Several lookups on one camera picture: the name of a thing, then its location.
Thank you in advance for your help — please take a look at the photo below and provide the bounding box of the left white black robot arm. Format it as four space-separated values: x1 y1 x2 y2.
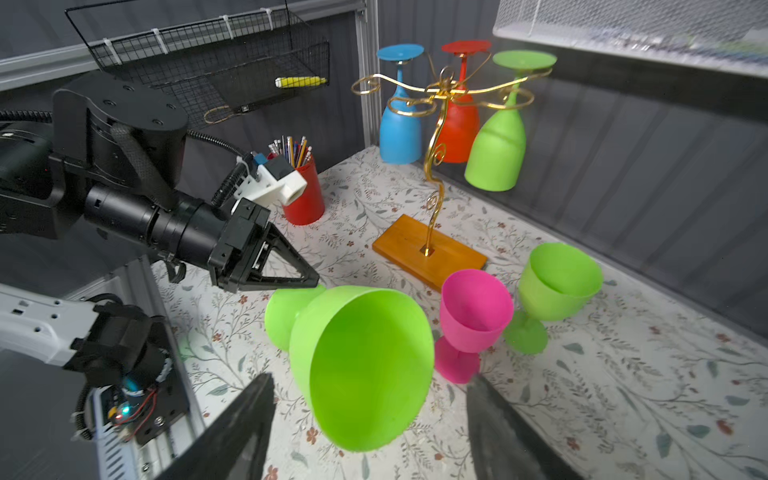
1 72 319 445

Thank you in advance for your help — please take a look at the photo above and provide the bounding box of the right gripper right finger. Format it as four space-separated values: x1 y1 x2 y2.
466 374 581 480

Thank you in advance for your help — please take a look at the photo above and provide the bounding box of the red wine glass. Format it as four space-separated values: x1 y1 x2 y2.
437 40 491 164

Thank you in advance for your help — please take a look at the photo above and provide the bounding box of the black wire wall basket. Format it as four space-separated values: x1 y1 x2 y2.
65 1 331 128

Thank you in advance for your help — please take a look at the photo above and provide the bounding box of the white wire wall basket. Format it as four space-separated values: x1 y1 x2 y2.
493 0 767 78

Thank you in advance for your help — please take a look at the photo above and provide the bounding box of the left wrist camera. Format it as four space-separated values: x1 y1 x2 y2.
233 155 307 207

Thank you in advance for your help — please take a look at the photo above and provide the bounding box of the red pencil cup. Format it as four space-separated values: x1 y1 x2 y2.
274 136 325 226

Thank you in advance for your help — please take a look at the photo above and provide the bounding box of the pink wine glass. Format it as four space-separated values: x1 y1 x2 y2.
435 269 515 384

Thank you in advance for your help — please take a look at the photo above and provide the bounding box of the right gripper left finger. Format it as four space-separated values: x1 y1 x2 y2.
160 373 276 479

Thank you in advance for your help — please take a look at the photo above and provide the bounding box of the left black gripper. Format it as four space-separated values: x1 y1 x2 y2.
206 199 319 293

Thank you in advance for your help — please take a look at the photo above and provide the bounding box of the wooden base wire glass rack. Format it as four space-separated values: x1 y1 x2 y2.
351 50 557 291

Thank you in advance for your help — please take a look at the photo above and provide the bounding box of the green wine glass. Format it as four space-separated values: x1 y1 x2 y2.
503 243 604 355
465 50 557 192
264 285 435 452

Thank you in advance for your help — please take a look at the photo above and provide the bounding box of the blue wine glass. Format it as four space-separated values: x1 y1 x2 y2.
377 44 424 165

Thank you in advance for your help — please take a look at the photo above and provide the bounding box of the yellow marker in black basket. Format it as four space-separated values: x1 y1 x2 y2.
275 76 328 89

